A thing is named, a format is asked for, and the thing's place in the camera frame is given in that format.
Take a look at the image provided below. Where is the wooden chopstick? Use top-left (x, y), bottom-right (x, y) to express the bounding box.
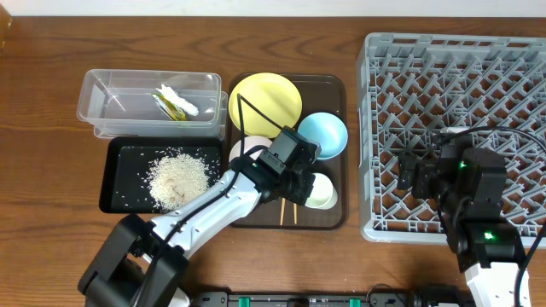
top-left (279, 198), bottom-right (286, 226)
top-left (293, 203), bottom-right (298, 224)

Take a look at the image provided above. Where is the white cup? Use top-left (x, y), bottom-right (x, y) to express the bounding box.
top-left (305, 173), bottom-right (338, 210)

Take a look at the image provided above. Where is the white bowl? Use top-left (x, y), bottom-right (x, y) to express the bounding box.
top-left (229, 136), bottom-right (272, 162)

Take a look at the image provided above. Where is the light blue bowl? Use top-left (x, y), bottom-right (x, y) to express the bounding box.
top-left (298, 112), bottom-right (348, 160)

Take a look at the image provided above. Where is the pile of rice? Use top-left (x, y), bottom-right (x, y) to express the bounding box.
top-left (130, 146), bottom-right (221, 212)

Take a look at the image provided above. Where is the white tissue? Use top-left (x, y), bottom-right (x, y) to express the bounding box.
top-left (157, 84), bottom-right (199, 116)

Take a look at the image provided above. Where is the green snack wrapper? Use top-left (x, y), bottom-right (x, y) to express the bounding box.
top-left (151, 93), bottom-right (187, 121)

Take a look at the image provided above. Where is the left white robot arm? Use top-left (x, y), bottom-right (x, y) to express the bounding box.
top-left (78, 140), bottom-right (321, 306)

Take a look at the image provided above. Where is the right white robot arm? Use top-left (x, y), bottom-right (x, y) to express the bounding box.
top-left (398, 147), bottom-right (531, 306)

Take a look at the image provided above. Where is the grey dishwasher rack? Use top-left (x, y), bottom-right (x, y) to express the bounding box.
top-left (356, 32), bottom-right (545, 246)

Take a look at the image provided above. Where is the yellow plate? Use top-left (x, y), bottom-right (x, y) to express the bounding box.
top-left (228, 72), bottom-right (303, 138)

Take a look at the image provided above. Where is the dark brown serving tray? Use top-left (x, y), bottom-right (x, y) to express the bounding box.
top-left (232, 73), bottom-right (349, 230)

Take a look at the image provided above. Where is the black plastic tray bin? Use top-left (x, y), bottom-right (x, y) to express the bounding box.
top-left (99, 136), bottom-right (223, 213)

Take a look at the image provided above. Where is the clear plastic bin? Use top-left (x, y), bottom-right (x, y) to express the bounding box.
top-left (78, 69), bottom-right (227, 140)

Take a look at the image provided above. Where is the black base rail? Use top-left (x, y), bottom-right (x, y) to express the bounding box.
top-left (187, 290), bottom-right (470, 307)

